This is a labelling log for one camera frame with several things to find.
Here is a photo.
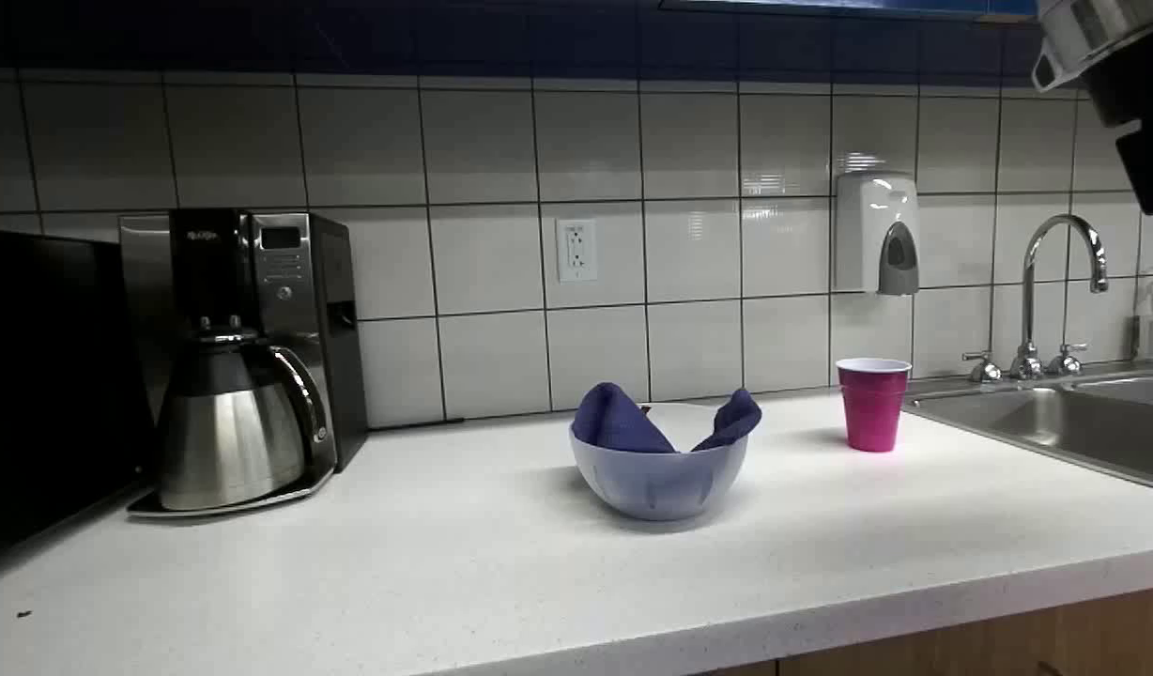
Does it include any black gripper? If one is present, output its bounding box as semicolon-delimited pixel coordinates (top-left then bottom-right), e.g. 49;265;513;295
1079;17;1153;225

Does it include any blue towel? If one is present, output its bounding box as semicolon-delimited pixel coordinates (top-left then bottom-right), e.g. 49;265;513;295
569;380;768;459

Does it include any clear bowl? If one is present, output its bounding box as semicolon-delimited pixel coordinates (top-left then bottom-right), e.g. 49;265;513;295
569;423;753;525

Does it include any chrome faucet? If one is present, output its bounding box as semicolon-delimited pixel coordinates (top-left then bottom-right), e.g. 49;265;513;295
1018;209;1112;380

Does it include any white soap dispenser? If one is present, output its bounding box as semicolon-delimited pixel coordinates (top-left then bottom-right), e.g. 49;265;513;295
829;149;923;301

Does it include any stainless steel sink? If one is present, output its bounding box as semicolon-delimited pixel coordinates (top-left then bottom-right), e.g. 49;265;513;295
907;359;1153;492

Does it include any pink plastic cup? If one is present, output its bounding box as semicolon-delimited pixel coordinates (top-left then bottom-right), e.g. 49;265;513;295
833;356;918;455

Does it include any wooden base cabinet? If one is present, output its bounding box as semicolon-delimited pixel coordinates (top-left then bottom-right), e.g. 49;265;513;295
694;580;1153;676

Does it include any black coffee maker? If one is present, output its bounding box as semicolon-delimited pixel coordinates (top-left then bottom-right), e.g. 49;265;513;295
115;207;372;522

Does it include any stainless steel carafe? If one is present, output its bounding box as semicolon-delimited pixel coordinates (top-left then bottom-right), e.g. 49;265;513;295
154;326;341;513

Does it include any black microwave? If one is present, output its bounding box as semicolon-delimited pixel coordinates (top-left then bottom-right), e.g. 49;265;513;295
0;225;154;572

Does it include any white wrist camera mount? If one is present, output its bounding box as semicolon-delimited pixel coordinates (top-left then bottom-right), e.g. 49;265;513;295
1028;0;1153;97

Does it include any chrome faucet handle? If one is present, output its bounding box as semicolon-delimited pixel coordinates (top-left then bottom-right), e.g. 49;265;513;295
960;350;1008;388

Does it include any white wall outlet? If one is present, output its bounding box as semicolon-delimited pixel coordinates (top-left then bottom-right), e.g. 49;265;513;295
557;214;600;285

